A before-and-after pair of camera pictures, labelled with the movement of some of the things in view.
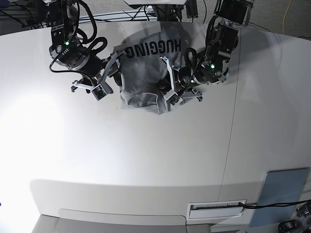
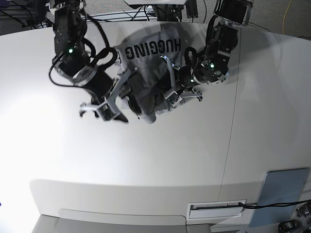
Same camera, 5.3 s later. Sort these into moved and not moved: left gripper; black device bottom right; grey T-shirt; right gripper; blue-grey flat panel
Moved: left gripper; grey T-shirt
Not moved: blue-grey flat panel; black device bottom right; right gripper
